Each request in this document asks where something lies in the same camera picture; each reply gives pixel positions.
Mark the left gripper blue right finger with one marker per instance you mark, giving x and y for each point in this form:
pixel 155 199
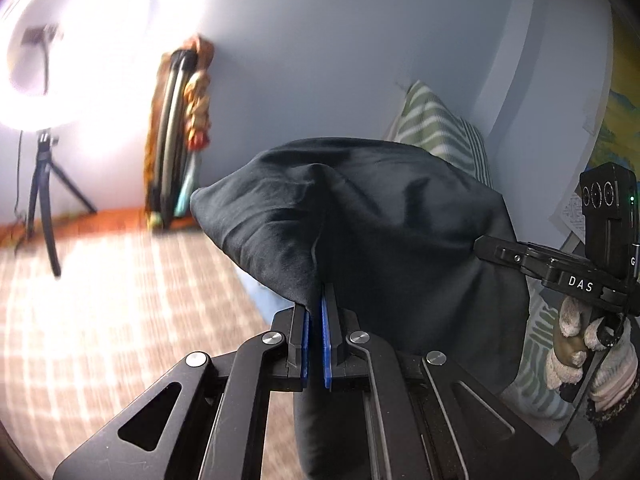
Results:
pixel 340 366

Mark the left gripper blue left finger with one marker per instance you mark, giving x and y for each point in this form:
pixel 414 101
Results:
pixel 298 345

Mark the black pants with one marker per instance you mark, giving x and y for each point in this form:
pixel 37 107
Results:
pixel 390 230

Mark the gloved right hand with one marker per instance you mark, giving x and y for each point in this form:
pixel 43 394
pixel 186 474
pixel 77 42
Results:
pixel 578 339

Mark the checkered beige bed blanket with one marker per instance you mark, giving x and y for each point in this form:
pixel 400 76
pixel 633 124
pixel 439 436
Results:
pixel 77 348

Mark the green striped white pillow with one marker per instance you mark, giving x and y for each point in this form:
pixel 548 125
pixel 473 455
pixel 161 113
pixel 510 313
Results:
pixel 425 121

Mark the framed picture with garland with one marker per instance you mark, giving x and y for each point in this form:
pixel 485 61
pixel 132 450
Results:
pixel 178 132

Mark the black tripod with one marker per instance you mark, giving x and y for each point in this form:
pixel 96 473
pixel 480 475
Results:
pixel 39 194

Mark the black camera box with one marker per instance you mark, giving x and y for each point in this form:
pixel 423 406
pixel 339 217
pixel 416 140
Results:
pixel 610 208

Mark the bright ring light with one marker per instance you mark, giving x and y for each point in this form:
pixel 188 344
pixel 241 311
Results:
pixel 87 63

